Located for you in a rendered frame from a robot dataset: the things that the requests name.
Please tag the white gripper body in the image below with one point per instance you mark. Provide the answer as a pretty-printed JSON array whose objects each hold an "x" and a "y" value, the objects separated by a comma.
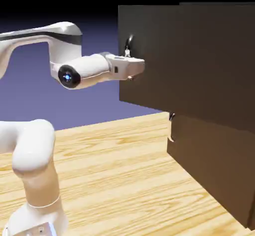
[{"x": 132, "y": 67}]

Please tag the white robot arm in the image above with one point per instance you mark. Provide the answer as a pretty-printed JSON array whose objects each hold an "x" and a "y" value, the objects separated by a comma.
[{"x": 89, "y": 68}]

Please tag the large dark brown cabinet door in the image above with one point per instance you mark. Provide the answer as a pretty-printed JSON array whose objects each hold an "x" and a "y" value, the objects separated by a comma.
[{"x": 189, "y": 60}]

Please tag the dark brown cabinet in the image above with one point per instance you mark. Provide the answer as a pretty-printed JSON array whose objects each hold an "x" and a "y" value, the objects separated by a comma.
[{"x": 252, "y": 180}]

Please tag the small dark brown cabinet door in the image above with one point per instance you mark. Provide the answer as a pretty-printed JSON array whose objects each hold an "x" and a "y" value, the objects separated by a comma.
[{"x": 209, "y": 160}]

